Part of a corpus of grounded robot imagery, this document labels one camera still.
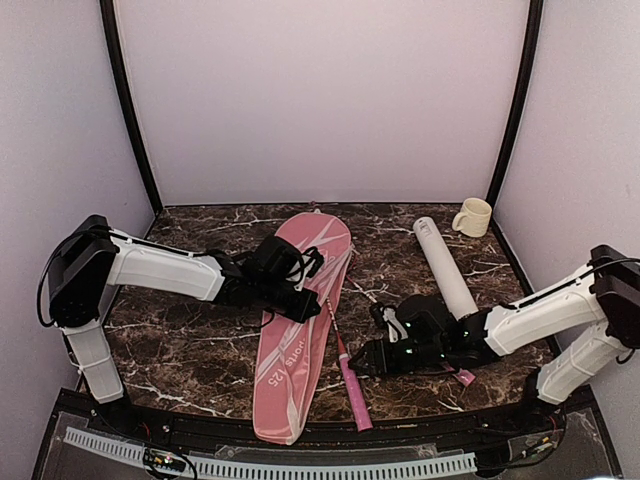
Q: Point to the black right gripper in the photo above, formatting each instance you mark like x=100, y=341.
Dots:
x=380, y=361

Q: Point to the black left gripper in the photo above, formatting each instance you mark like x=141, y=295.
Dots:
x=302, y=311

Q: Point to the pink-handled badminton racket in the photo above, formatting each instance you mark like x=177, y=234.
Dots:
x=356, y=398
x=463, y=376

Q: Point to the pink racket cover bag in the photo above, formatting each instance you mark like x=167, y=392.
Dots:
x=290, y=355

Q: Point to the white shuttlecock tube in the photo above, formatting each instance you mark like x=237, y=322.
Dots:
x=449, y=279

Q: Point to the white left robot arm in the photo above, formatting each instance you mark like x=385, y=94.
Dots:
x=96, y=256

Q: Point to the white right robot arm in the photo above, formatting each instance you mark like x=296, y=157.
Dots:
x=603, y=295

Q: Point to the cream ceramic mug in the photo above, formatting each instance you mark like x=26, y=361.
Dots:
x=473, y=218

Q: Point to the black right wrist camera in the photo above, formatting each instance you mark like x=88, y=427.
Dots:
x=384, y=317

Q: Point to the white slotted cable duct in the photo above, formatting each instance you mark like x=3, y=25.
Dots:
x=170, y=466

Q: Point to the black front table rail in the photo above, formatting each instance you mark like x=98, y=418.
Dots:
x=482, y=429

